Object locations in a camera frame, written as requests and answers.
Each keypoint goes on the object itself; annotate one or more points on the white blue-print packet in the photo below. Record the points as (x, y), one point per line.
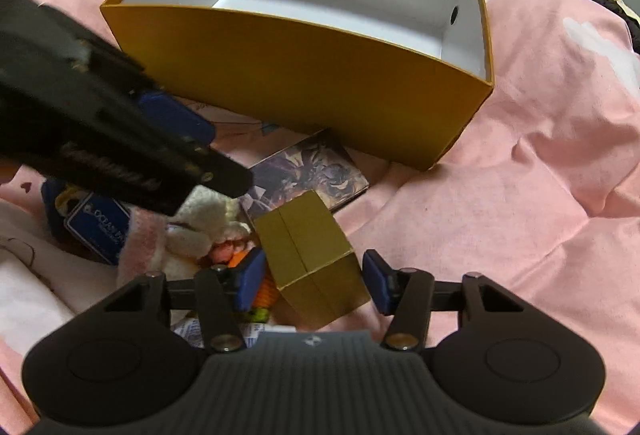
(260, 332)

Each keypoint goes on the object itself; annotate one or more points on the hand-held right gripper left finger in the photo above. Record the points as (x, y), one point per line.
(250, 282)

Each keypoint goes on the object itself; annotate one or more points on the large orange cardboard box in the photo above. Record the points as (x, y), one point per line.
(300, 80)

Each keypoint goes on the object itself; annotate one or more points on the white crochet rabbit doll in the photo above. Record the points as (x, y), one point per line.
(200, 225)

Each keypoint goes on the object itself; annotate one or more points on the dark printed card box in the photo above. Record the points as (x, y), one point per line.
(320, 170)

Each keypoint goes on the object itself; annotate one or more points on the pink printed blanket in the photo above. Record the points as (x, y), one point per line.
(525, 165)

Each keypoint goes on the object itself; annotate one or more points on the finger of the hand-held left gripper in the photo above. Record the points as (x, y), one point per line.
(175, 115)
(150, 165)

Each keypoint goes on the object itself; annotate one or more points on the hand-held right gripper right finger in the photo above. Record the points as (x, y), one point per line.
(376, 282)

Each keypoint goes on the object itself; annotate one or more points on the duck plush with blue tag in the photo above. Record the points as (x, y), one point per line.
(95, 230)

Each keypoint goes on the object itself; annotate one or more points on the small gold cardboard box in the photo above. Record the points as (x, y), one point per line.
(310, 255)

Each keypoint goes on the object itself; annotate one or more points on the beige and black bow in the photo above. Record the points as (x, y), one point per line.
(615, 7)

